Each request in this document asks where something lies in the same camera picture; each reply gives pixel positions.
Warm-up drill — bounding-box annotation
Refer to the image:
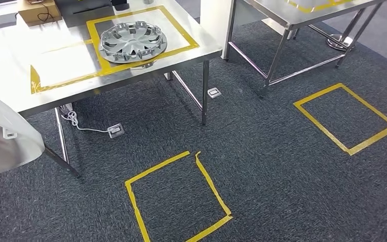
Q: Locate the white power cable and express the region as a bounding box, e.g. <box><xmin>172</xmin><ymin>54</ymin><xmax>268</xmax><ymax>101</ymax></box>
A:
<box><xmin>60</xmin><ymin>110</ymin><xmax>111</xmax><ymax>133</ymax></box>

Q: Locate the brown cardboard box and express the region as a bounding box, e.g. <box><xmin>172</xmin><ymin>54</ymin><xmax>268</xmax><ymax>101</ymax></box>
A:
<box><xmin>17</xmin><ymin>0</ymin><xmax>62</xmax><ymax>27</ymax></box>

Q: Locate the black cable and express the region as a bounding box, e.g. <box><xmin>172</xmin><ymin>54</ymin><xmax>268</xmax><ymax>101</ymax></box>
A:
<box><xmin>36</xmin><ymin>3</ymin><xmax>52</xmax><ymax>24</ymax></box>

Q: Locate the stainless steel workbench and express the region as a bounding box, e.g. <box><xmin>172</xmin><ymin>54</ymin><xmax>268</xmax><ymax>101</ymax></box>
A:
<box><xmin>0</xmin><ymin>0</ymin><xmax>223</xmax><ymax>177</ymax></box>

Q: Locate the yellow workbench tape outline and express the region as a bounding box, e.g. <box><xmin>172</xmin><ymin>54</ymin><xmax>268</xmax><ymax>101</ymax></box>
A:
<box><xmin>30</xmin><ymin>5</ymin><xmax>200</xmax><ymax>95</ymax></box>

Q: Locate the yellow floor tape square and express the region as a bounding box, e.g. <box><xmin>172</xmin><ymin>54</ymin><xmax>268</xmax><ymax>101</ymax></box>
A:
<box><xmin>124</xmin><ymin>151</ymin><xmax>233</xmax><ymax>242</ymax></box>
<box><xmin>293</xmin><ymin>83</ymin><xmax>387</xmax><ymax>157</ymax></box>

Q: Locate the stainless steel table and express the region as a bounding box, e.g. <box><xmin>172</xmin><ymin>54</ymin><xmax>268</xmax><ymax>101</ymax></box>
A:
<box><xmin>225</xmin><ymin>0</ymin><xmax>387</xmax><ymax>98</ymax></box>

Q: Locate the chrome round stanchion base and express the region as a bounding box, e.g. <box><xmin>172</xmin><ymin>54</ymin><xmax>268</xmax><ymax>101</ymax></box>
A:
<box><xmin>327</xmin><ymin>33</ymin><xmax>355</xmax><ymax>52</ymax></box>

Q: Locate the white plastic body panel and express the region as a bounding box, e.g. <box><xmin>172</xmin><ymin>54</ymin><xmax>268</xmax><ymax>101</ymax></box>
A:
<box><xmin>0</xmin><ymin>89</ymin><xmax>45</xmax><ymax>176</ymax></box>

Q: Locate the silver wheel hubcap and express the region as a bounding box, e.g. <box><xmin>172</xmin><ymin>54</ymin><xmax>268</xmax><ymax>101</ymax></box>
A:
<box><xmin>99</xmin><ymin>20</ymin><xmax>168</xmax><ymax>64</ymax></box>

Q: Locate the grey laptop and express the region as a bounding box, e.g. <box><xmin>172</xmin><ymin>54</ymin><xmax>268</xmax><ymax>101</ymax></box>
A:
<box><xmin>53</xmin><ymin>0</ymin><xmax>114</xmax><ymax>28</ymax></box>

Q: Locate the yellow table tape outline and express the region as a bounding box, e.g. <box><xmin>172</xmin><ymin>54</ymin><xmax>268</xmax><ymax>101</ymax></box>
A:
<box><xmin>287</xmin><ymin>0</ymin><xmax>353</xmax><ymax>14</ymax></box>

